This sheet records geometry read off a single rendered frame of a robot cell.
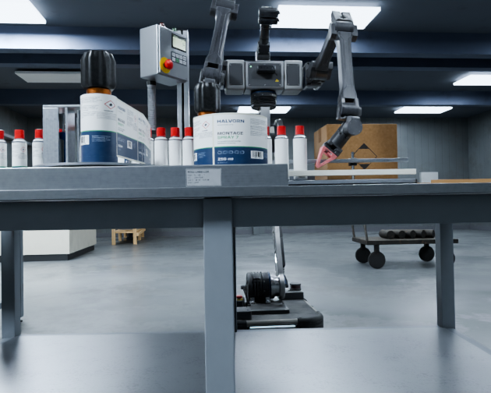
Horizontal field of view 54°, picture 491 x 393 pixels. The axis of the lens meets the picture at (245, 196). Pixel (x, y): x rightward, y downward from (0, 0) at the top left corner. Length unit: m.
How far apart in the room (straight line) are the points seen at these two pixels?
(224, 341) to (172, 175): 0.36
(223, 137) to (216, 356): 0.53
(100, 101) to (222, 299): 0.56
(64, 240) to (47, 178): 6.65
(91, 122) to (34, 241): 6.69
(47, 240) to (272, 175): 6.90
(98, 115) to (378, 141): 1.24
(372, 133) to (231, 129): 0.98
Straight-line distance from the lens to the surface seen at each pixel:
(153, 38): 1.94
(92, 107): 1.24
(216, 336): 1.02
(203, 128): 1.25
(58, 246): 7.78
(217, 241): 0.99
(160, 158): 1.81
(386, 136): 2.11
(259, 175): 1.03
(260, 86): 2.51
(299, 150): 1.81
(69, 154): 1.78
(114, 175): 1.06
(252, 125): 1.24
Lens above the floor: 0.79
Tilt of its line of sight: 1 degrees up
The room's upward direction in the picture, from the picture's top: 1 degrees counter-clockwise
